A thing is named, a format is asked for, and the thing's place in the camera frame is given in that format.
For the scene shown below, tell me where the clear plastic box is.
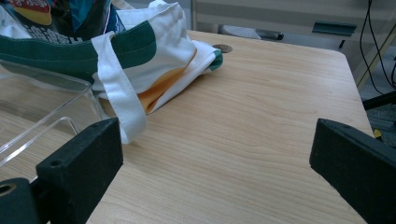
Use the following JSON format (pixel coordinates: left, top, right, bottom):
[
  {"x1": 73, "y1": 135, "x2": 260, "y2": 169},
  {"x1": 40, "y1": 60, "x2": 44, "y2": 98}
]
[{"x1": 0, "y1": 59, "x2": 108, "y2": 167}]

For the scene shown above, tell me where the white and green tote bag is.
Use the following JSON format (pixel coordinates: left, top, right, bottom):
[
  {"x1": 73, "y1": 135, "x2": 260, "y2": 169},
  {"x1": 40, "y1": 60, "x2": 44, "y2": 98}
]
[{"x1": 0, "y1": 0, "x2": 224, "y2": 145}]

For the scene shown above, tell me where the dark green wall bracket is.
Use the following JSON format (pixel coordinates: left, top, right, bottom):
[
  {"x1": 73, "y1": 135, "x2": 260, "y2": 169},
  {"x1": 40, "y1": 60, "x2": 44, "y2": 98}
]
[{"x1": 311, "y1": 21, "x2": 358, "y2": 37}]

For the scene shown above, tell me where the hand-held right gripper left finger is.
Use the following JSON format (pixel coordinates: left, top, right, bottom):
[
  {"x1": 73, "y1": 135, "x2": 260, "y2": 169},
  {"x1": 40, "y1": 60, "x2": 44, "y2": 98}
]
[{"x1": 35, "y1": 117, "x2": 124, "y2": 224}]

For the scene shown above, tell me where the dark snack packet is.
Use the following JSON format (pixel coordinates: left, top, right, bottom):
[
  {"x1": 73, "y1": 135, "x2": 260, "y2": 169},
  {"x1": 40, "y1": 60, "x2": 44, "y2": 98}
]
[{"x1": 0, "y1": 0, "x2": 125, "y2": 43}]

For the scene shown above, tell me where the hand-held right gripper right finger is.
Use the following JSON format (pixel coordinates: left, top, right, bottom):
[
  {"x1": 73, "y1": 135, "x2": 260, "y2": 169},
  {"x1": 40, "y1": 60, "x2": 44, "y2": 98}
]
[{"x1": 308, "y1": 118, "x2": 396, "y2": 224}]

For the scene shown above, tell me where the grey chair seat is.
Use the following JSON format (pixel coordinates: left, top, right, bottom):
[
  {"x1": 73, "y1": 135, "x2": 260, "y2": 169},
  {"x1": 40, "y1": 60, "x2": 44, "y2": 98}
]
[{"x1": 218, "y1": 23, "x2": 285, "y2": 41}]

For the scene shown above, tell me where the black cable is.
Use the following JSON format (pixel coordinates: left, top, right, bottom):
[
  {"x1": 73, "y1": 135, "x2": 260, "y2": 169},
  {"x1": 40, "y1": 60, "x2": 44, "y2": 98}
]
[{"x1": 360, "y1": 0, "x2": 396, "y2": 95}]

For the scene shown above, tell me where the round table cable grommet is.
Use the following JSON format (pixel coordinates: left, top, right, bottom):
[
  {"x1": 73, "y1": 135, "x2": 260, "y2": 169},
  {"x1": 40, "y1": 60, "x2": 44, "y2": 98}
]
[{"x1": 212, "y1": 43, "x2": 233, "y2": 54}]

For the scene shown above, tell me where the black metal stand bar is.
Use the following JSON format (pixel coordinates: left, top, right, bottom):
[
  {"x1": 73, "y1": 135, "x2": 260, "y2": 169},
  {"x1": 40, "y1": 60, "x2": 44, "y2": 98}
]
[{"x1": 361, "y1": 91, "x2": 396, "y2": 111}]

